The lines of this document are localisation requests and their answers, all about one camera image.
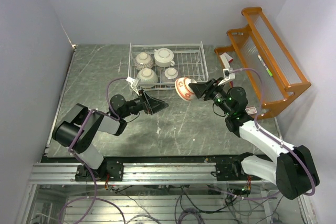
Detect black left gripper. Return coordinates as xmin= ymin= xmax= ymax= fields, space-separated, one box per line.
xmin=121 ymin=89 xmax=169 ymax=118

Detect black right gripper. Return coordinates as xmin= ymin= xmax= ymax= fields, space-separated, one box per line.
xmin=190 ymin=77 xmax=233 ymax=116

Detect white bowl red pattern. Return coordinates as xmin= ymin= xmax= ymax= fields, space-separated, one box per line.
xmin=175 ymin=77 xmax=197 ymax=102

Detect white wire dish rack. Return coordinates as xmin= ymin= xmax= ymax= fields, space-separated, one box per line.
xmin=128 ymin=42 xmax=208 ymax=82

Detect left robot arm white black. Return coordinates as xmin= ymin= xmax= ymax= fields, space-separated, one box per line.
xmin=52 ymin=90 xmax=169 ymax=180

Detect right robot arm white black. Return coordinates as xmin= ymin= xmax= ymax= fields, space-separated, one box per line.
xmin=187 ymin=78 xmax=320 ymax=200

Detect orange wooden shelf rack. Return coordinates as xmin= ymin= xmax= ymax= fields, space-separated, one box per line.
xmin=214 ymin=7 xmax=311 ymax=119

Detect pale green bowl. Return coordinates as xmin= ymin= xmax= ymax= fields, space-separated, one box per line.
xmin=137 ymin=68 xmax=158 ymax=88

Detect grey striped bowl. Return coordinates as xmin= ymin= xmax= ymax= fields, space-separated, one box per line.
xmin=161 ymin=67 xmax=181 ymax=83

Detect white red eraser block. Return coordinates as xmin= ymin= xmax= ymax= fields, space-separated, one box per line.
xmin=219 ymin=52 xmax=233 ymax=69

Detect brown patterned bowl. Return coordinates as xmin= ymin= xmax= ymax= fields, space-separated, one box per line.
xmin=134 ymin=52 xmax=154 ymax=70

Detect marker pen on shelf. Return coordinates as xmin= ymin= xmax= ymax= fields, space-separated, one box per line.
xmin=258 ymin=55 xmax=273 ymax=77

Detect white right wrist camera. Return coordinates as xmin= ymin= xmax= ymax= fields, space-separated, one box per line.
xmin=218 ymin=68 xmax=235 ymax=86

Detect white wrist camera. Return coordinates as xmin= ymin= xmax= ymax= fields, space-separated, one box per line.
xmin=126 ymin=77 xmax=140 ymax=95
xmin=218 ymin=68 xmax=235 ymax=86

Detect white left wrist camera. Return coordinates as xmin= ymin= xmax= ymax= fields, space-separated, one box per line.
xmin=126 ymin=77 xmax=140 ymax=95

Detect cream two-handled soup bowl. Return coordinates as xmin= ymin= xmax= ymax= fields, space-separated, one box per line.
xmin=154 ymin=48 xmax=175 ymax=68

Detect aluminium mounting rail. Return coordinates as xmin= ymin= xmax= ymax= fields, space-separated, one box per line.
xmin=28 ymin=161 xmax=305 ymax=184

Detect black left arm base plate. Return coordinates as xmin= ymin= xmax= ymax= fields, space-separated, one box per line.
xmin=75 ymin=161 xmax=124 ymax=182

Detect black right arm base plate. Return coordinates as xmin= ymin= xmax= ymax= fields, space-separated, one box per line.
xmin=211 ymin=161 xmax=249 ymax=182

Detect loose cables under table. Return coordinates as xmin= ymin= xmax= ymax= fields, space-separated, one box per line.
xmin=57 ymin=182 xmax=297 ymax=224

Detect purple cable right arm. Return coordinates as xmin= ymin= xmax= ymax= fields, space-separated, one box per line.
xmin=229 ymin=67 xmax=317 ymax=200

